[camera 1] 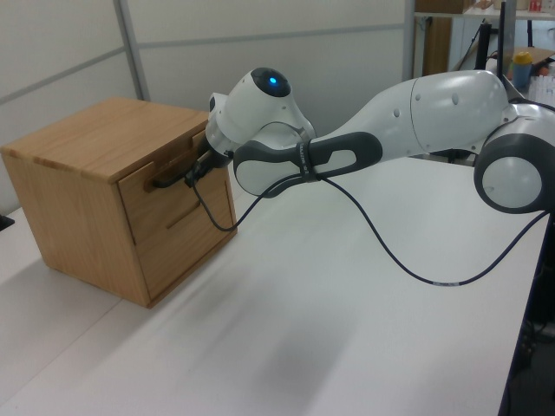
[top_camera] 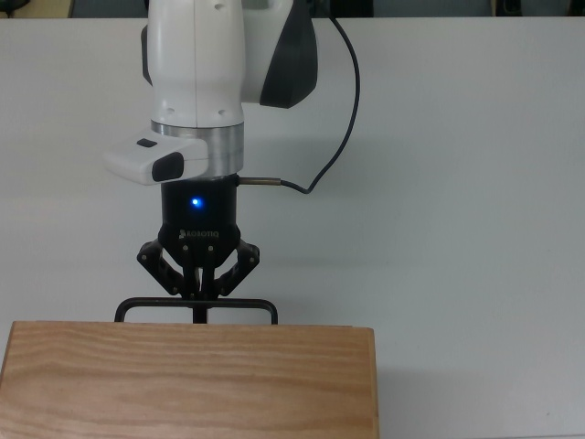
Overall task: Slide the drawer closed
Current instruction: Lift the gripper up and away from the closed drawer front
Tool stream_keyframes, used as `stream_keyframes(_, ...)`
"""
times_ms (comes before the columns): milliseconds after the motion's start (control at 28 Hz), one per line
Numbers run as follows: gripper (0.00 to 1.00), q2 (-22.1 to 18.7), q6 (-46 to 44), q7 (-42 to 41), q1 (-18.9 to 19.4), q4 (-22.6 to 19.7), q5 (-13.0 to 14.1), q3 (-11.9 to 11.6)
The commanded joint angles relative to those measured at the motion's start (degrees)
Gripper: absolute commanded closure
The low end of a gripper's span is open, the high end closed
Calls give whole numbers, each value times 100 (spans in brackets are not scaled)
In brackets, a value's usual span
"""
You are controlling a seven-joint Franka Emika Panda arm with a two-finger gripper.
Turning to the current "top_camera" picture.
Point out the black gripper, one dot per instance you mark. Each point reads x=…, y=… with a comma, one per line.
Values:
x=198, y=219

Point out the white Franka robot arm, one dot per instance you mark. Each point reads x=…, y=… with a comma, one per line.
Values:
x=196, y=68

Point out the wooden cabinet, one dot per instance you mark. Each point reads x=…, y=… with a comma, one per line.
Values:
x=183, y=384

